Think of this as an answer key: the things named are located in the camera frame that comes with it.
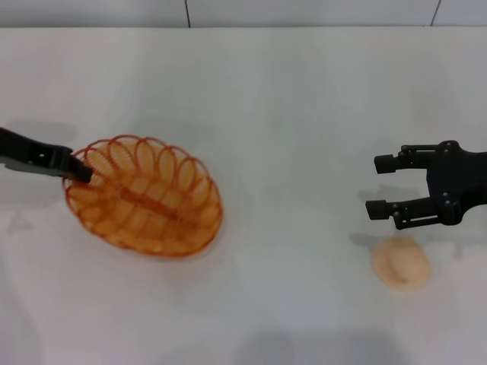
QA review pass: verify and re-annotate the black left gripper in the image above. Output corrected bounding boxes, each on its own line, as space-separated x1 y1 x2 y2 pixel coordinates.
0 127 94 185

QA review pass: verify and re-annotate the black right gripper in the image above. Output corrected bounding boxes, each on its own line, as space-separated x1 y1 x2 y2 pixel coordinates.
364 139 487 231

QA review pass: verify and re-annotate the pale round bread bun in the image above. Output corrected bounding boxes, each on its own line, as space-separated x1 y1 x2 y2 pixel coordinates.
371 235 432 293

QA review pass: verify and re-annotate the orange plastic woven basket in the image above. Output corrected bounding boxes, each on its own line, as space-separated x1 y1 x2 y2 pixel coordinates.
62 132 224 259

